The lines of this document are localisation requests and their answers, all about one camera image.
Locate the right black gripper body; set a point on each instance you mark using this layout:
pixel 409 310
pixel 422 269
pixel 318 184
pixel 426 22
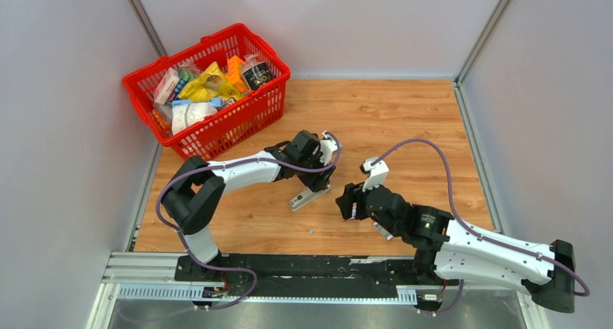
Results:
pixel 395 231

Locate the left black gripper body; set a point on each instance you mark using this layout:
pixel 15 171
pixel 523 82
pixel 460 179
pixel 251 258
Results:
pixel 313 162

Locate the black and grey stapler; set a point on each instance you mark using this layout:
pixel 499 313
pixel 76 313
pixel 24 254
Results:
pixel 306 197

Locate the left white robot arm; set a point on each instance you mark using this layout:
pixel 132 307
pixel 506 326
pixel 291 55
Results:
pixel 188 202

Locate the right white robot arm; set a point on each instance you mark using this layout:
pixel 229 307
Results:
pixel 447 249

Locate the white red staple box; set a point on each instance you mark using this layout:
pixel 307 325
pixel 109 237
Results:
pixel 351 213

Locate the red plastic shopping basket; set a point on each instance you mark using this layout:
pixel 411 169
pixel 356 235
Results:
pixel 230 126

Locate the black labelled package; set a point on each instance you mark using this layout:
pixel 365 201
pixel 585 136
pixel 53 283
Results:
pixel 258 74

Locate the orange box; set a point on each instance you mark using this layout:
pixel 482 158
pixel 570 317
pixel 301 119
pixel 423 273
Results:
pixel 234 74

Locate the yellow snack bag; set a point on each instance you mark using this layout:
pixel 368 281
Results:
pixel 212 83

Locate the white round package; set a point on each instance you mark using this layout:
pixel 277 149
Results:
pixel 185 115

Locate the white pink box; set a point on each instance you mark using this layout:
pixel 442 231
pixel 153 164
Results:
pixel 166 86

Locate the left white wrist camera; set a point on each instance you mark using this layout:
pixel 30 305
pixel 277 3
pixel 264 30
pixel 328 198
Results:
pixel 329 146

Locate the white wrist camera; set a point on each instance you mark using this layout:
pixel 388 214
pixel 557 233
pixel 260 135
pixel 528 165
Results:
pixel 376 172
pixel 329 146

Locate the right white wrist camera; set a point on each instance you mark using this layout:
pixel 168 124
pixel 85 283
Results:
pixel 376 172

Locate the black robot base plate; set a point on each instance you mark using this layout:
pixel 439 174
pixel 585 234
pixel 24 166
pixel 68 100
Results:
pixel 284 277

